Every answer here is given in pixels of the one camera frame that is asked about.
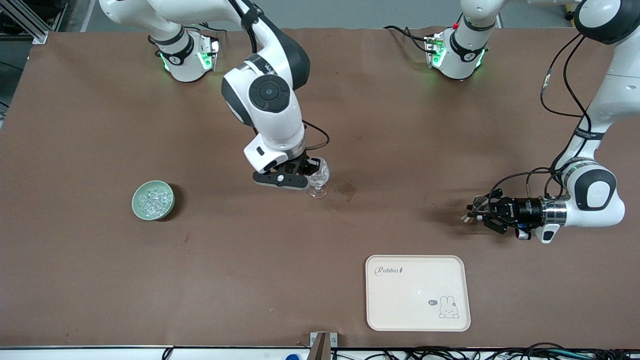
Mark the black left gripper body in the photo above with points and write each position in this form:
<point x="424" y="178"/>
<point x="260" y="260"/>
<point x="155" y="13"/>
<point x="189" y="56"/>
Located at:
<point x="523" y="207"/>

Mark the steel double jigger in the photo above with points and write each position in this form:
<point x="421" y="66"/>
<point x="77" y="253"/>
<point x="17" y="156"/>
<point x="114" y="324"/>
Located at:
<point x="479" y="202"/>

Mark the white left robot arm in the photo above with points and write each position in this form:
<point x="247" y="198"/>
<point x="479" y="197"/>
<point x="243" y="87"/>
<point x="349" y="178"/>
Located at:
<point x="595" y="195"/>

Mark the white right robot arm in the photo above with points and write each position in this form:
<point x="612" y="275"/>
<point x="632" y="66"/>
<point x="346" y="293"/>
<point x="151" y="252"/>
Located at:
<point x="270" y="95"/>

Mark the clear stemmed wine glass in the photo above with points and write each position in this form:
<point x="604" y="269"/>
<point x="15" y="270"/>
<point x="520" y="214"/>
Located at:
<point x="320" y="191"/>

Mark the clear ice cubes heap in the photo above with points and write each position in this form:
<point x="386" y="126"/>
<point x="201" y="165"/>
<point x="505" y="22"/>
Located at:
<point x="153" y="200"/>

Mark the brown liquid puddle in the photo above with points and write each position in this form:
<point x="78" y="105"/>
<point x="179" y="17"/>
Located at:
<point x="348" y="190"/>

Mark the brown table mat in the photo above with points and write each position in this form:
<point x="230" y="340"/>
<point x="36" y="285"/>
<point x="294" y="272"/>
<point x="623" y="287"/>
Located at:
<point x="300" y="275"/>

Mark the cream rabbit print tray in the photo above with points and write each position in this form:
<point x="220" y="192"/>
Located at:
<point x="415" y="295"/>

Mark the pale green ceramic bowl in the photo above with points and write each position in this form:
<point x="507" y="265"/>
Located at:
<point x="136" y="207"/>

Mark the grey metal camera bracket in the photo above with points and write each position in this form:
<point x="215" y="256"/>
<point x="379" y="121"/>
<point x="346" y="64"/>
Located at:
<point x="322" y="345"/>

